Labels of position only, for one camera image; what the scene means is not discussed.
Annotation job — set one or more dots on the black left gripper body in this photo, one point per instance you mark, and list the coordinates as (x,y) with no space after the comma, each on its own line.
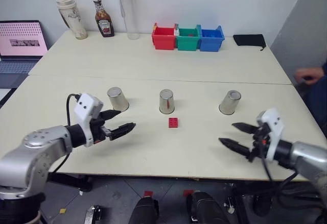
(98,132)

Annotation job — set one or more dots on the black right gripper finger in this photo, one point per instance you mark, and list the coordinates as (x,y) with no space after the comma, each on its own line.
(245,127)
(236,146)

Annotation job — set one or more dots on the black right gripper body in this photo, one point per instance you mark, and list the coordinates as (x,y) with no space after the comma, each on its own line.
(259,142)

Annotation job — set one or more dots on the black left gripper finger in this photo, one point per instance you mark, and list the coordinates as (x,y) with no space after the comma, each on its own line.
(122,130)
(111,113)

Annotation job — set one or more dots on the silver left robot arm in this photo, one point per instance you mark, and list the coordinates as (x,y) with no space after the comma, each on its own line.
(38,155)

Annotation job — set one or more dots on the bystander blue sleeve forearm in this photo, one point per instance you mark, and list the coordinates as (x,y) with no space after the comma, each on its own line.
(325,68)

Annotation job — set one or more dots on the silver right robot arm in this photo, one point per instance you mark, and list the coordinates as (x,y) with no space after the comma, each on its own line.
(306,157)

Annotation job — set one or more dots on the bystander bare hand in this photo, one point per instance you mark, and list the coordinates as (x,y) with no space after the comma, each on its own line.
(309,74)

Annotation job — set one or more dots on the steel cup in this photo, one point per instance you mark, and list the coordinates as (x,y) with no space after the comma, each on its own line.
(166,102)
(118,100)
(229,102)

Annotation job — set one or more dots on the red toy brick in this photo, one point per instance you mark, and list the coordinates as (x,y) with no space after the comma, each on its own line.
(173,123)

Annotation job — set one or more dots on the red floor marker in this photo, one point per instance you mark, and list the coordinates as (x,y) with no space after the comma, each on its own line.
(188,193)
(148,193)

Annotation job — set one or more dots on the dark rounded shape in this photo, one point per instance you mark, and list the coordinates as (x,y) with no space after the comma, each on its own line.
(144,211)
(207,208)

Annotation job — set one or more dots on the bystander dark trousers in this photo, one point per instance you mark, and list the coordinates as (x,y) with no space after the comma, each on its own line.
(316,101)

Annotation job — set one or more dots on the yellow floor marker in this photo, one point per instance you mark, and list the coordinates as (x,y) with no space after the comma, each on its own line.
(63,211)

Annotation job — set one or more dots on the black fabric pouch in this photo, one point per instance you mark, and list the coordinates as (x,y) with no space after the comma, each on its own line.
(250,40)

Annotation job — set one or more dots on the red plastic bin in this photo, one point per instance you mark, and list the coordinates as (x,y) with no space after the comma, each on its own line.
(162,39)

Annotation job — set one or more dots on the ketchup bottle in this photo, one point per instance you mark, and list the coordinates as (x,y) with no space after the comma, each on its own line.
(104,22)

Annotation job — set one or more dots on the blue plastic bin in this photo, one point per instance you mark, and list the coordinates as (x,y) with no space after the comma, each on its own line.
(210,40)

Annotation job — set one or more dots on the beige travel tumbler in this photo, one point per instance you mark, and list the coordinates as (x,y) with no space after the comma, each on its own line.
(72,18)

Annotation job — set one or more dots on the clear bottle green lid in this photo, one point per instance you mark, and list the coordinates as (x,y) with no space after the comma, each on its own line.
(127,12)

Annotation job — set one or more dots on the green plastic bin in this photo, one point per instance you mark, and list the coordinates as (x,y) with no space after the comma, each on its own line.
(188,40)

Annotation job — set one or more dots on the grey laptop pink screen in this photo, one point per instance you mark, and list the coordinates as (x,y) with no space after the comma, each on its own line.
(20,43)

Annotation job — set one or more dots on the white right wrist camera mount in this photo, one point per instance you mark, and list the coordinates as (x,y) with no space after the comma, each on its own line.
(274,129)

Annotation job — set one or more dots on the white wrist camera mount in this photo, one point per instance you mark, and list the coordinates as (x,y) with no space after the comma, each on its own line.
(84,106)
(274,129)

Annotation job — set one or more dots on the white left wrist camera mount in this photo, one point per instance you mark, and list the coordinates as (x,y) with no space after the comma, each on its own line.
(84,106)

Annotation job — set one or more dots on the black table frame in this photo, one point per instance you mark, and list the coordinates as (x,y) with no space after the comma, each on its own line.
(71,182)

